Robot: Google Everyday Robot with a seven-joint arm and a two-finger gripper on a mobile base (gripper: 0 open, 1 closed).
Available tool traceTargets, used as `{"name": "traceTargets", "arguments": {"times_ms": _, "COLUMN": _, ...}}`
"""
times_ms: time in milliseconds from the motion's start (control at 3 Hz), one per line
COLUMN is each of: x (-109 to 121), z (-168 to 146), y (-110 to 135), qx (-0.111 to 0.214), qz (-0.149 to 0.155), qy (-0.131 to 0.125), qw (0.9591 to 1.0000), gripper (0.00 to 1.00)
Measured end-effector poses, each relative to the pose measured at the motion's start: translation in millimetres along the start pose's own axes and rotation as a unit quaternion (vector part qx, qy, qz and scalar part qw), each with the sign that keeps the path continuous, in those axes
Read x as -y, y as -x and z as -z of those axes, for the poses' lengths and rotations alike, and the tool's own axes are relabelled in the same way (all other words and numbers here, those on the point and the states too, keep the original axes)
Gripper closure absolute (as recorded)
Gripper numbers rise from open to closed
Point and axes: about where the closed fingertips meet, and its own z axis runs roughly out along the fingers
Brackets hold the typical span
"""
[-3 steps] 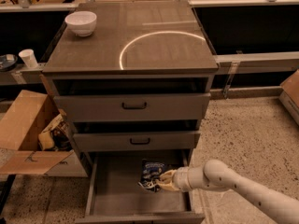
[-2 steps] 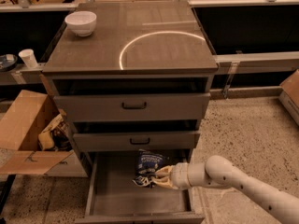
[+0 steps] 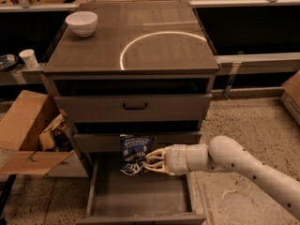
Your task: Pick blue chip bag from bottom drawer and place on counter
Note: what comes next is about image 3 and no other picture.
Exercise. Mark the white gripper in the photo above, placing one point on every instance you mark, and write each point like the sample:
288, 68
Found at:
175, 159

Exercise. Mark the blue chip bag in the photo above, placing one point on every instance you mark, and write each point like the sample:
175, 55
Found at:
134, 151

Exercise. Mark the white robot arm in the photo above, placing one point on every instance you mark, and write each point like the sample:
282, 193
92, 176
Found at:
224, 154

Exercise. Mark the grey open bottom drawer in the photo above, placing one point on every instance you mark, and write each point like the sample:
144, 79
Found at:
149, 199

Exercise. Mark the grey top drawer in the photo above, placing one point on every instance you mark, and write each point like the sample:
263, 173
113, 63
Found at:
144, 108

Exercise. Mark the grey middle drawer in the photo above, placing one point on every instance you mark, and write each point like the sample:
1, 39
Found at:
93, 143

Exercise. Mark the grey drawer cabinet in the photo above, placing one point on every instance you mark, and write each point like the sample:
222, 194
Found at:
139, 48

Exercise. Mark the snack bags in box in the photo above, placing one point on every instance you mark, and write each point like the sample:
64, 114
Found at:
55, 137

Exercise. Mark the open cardboard box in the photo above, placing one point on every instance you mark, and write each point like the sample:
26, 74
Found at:
20, 127

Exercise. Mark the cardboard box at right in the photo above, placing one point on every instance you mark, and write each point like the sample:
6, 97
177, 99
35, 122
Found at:
291, 96

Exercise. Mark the white ceramic bowl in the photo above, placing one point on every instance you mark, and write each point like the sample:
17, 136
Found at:
82, 23

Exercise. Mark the white paper cup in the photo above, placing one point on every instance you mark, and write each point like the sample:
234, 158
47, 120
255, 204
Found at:
29, 58

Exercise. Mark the dark round lid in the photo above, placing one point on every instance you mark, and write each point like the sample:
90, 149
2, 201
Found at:
8, 62

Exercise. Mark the grey metal shelf rail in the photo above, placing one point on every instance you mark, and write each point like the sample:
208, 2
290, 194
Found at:
258, 63

